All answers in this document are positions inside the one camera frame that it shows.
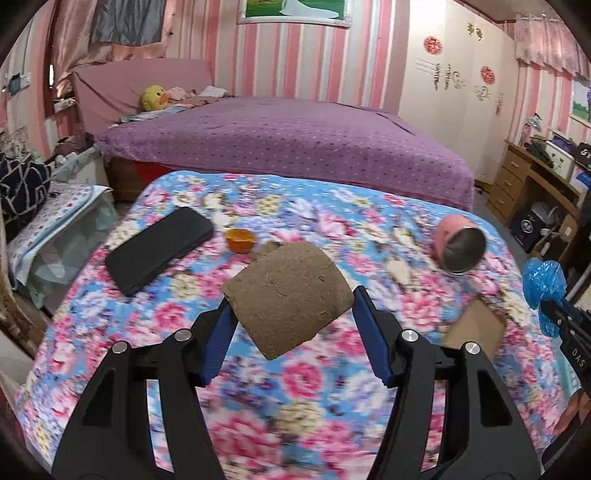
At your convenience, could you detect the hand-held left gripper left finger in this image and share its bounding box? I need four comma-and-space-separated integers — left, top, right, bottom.
51, 298, 238, 480

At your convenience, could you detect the small desk fan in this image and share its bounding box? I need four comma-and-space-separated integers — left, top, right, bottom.
530, 202, 563, 232

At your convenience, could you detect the pink bed headboard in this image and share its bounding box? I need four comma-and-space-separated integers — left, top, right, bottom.
69, 58, 218, 136

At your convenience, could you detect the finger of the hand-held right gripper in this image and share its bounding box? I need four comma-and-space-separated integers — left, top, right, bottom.
538, 299, 583, 343

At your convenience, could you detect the white storage box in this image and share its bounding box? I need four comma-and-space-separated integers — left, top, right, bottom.
546, 128, 579, 180

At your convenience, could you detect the grey hanging cloth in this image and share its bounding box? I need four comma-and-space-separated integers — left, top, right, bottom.
89, 0, 168, 45

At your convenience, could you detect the brown cardboard box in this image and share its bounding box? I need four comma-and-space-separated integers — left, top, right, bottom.
442, 298, 507, 366

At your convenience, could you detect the pink window valance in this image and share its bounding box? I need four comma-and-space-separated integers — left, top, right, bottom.
514, 13, 591, 80

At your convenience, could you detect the person's right hand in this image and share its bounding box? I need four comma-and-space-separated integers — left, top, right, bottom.
553, 387, 591, 438

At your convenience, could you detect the polka-dot covered crib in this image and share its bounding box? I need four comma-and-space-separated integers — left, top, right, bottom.
6, 184, 115, 311

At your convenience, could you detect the desk lamp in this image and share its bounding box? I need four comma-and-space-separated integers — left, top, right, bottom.
521, 113, 542, 147

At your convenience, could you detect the blue plastic bag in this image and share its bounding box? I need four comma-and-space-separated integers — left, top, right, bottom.
523, 257, 568, 337

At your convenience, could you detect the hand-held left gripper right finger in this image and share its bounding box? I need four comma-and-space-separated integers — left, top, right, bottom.
353, 286, 541, 480

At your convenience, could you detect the white wardrobe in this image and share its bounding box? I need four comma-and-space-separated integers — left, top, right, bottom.
398, 0, 519, 186

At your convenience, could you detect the purple dotted bed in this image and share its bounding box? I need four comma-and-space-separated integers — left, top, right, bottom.
95, 95, 477, 214

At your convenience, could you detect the wooden desk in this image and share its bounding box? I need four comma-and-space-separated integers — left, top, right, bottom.
486, 140, 591, 260

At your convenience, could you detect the pink steel-lined cup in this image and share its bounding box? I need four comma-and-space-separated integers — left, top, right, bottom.
431, 215, 488, 276

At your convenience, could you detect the pink satin curtain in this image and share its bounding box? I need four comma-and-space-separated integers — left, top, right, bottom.
47, 0, 177, 95

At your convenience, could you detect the black rectangular case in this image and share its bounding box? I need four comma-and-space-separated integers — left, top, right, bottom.
105, 206, 216, 297

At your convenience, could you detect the small orange peel half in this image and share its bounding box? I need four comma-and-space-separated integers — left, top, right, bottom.
225, 228, 256, 254

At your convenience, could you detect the yellow duck plush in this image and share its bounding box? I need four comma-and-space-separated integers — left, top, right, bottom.
141, 85, 170, 112

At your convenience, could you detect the dark patterned cushion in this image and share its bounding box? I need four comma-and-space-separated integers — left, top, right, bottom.
0, 154, 52, 241

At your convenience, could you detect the framed wall picture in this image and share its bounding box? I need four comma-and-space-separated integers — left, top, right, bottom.
236, 0, 352, 30

